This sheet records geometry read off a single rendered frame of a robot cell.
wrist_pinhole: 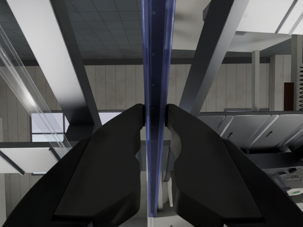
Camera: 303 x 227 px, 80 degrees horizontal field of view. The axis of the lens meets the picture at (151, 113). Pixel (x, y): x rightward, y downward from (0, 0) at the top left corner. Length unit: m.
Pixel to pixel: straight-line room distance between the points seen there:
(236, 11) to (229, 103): 3.72
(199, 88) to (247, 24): 0.11
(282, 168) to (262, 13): 0.45
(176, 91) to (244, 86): 1.36
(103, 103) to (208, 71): 3.54
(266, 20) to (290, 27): 0.04
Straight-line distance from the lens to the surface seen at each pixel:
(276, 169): 0.63
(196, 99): 0.34
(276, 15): 0.32
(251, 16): 0.30
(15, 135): 4.64
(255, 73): 1.29
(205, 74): 0.30
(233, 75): 4.03
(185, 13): 0.76
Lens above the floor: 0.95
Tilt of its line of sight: 2 degrees up
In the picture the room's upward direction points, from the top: 179 degrees clockwise
